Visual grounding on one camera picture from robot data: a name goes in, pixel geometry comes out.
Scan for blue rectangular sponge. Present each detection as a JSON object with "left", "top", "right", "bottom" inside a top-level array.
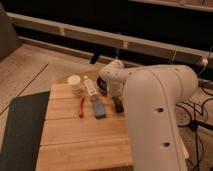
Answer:
[{"left": 93, "top": 100, "right": 106, "bottom": 118}]

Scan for black floor mat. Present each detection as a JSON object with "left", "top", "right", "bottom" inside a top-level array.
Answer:
[{"left": 0, "top": 91, "right": 50, "bottom": 171}]

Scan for dark blue ceramic bowl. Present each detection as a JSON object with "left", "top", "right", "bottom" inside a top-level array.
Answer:
[{"left": 96, "top": 77, "right": 107, "bottom": 94}]

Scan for black rectangular block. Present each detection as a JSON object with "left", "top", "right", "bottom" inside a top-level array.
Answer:
[{"left": 113, "top": 96, "right": 124, "bottom": 113}]

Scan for white low shelf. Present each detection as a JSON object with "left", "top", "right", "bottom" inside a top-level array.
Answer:
[{"left": 7, "top": 12, "right": 213, "bottom": 64}]

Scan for white plastic cup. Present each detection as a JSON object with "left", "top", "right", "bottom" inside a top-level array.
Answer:
[{"left": 67, "top": 75, "right": 81, "bottom": 94}]

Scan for white squeeze bottle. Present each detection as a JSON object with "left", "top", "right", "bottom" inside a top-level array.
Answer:
[{"left": 83, "top": 76, "right": 98, "bottom": 101}]

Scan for grey couch corner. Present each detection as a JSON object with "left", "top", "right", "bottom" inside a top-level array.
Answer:
[{"left": 0, "top": 3, "right": 21, "bottom": 62}]

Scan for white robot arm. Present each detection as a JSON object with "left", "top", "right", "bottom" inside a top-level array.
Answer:
[{"left": 100, "top": 60, "right": 198, "bottom": 171}]

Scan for black cables on floor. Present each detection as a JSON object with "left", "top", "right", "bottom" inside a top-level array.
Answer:
[{"left": 176, "top": 78, "right": 213, "bottom": 171}]

